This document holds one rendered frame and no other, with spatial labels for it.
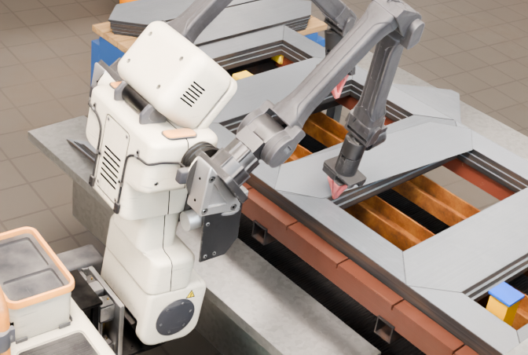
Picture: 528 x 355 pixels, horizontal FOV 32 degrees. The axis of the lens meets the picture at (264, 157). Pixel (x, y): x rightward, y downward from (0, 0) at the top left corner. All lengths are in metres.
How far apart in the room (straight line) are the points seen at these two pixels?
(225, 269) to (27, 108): 2.21
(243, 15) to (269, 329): 1.48
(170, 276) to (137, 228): 0.14
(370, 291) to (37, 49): 3.14
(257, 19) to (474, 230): 1.34
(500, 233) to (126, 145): 1.02
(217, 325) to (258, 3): 1.36
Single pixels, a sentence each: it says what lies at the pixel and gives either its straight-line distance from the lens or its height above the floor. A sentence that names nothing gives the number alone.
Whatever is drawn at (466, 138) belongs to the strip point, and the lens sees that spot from 2.83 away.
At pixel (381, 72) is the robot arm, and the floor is 1.30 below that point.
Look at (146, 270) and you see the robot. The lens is 2.09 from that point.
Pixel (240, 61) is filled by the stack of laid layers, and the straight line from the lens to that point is 3.12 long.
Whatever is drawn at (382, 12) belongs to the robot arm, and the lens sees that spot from 1.90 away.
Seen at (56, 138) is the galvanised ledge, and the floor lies 0.68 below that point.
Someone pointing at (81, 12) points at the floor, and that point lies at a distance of 5.45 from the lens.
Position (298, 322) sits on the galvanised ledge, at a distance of 2.30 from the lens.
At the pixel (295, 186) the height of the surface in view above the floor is 0.86.
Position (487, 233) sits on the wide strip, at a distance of 2.43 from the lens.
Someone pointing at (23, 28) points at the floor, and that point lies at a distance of 5.23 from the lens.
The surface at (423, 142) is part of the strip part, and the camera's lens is 2.75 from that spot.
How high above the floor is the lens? 2.19
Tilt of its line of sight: 32 degrees down
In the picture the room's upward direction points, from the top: 8 degrees clockwise
